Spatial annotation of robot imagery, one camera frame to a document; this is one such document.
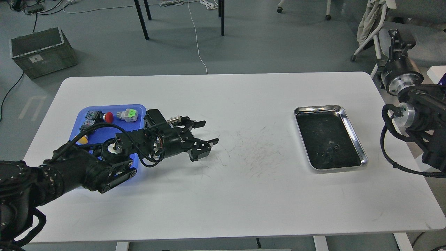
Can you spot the grey office chair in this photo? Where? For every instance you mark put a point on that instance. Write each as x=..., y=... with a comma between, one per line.
x=423, y=19

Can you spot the red push button switch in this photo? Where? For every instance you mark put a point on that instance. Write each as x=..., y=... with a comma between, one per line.
x=99, y=116

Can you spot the black table leg right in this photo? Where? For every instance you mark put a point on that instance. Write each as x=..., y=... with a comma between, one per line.
x=221, y=15

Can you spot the yellow push button switch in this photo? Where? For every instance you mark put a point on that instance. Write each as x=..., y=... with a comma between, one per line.
x=84, y=126

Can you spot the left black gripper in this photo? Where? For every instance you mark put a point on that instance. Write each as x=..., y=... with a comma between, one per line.
x=170, y=137

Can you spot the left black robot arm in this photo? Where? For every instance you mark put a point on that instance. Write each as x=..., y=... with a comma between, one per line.
x=24, y=188

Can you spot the grey plastic crate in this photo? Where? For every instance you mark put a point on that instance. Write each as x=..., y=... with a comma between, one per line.
x=43, y=52

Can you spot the black table leg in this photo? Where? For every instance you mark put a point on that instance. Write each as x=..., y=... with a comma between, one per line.
x=221, y=15
x=141, y=18

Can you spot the blue plastic tray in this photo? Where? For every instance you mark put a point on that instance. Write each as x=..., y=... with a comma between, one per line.
x=132, y=127

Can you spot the silver metal tray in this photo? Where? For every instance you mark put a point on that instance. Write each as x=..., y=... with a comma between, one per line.
x=321, y=127

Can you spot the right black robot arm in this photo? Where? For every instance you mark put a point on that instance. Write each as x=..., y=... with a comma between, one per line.
x=420, y=114

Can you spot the grey green switch part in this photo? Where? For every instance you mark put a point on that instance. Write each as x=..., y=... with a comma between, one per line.
x=129, y=115

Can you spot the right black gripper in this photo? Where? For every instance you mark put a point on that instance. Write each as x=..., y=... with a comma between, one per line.
x=399, y=71

